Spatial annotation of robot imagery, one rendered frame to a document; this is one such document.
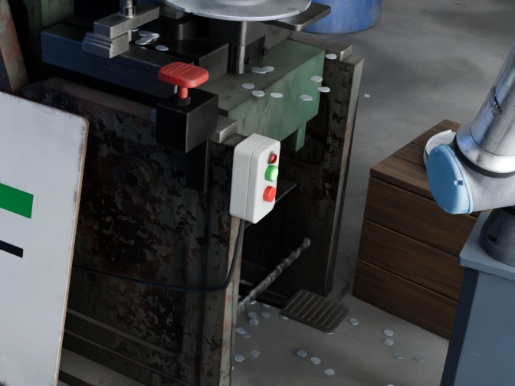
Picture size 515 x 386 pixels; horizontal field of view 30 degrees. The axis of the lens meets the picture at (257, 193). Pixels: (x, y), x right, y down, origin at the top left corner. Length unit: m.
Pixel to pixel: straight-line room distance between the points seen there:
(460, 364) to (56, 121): 0.87
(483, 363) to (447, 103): 1.81
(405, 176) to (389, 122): 1.13
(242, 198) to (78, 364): 0.61
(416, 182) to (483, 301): 0.47
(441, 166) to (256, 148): 0.30
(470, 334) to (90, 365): 0.78
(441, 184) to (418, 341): 0.73
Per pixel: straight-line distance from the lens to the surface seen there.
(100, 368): 2.04
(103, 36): 1.72
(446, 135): 2.33
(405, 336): 2.26
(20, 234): 1.91
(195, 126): 1.54
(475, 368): 1.84
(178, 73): 1.51
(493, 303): 1.76
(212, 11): 1.73
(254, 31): 1.82
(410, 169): 2.20
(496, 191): 1.58
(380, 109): 3.38
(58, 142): 1.80
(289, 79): 1.86
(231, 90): 1.75
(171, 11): 1.82
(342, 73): 2.02
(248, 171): 1.59
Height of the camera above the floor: 1.33
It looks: 29 degrees down
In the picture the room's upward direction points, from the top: 5 degrees clockwise
